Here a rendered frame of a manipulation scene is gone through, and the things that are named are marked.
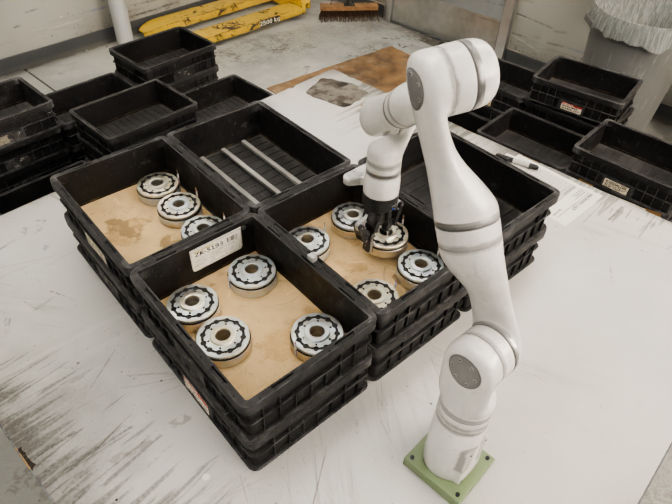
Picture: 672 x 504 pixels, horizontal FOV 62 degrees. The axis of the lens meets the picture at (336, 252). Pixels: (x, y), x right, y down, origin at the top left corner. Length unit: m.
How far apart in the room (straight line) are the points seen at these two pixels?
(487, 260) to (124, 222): 0.92
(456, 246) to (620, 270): 0.89
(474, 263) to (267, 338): 0.49
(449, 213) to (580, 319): 0.74
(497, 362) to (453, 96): 0.39
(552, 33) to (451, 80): 3.44
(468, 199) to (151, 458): 0.76
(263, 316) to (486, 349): 0.49
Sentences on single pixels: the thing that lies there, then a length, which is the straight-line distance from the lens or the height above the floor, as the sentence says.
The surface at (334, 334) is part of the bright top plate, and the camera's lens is 1.09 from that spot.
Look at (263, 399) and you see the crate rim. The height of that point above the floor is 0.93.
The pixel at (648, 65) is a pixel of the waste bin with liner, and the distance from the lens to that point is 3.39.
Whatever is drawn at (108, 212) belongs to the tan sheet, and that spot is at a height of 0.83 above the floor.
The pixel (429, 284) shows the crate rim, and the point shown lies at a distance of 1.11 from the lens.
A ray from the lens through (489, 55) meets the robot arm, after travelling 0.77.
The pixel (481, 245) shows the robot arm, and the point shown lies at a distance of 0.80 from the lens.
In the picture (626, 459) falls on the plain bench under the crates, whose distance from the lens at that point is 1.28.
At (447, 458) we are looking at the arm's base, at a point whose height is 0.79.
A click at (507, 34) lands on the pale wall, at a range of 4.26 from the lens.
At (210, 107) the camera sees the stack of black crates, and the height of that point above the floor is 0.38.
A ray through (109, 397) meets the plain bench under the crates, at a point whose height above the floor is 0.70.
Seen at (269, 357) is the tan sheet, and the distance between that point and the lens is 1.10.
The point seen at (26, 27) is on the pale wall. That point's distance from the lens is 4.34.
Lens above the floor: 1.72
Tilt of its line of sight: 43 degrees down
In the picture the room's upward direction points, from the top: 2 degrees clockwise
